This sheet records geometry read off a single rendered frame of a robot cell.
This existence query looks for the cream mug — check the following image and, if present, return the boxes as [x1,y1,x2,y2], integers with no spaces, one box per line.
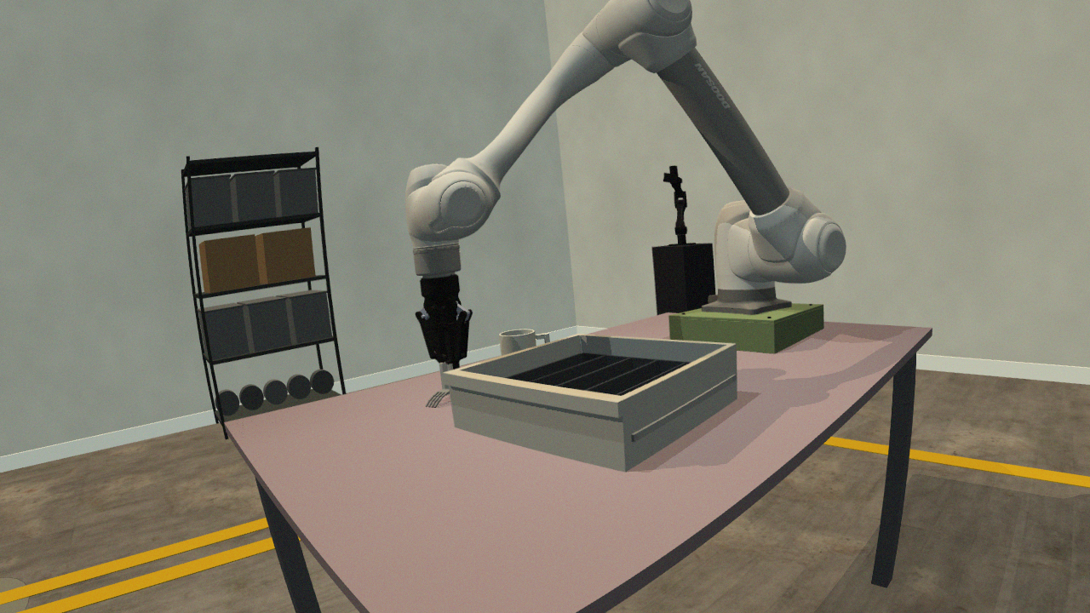
[499,329,550,354]

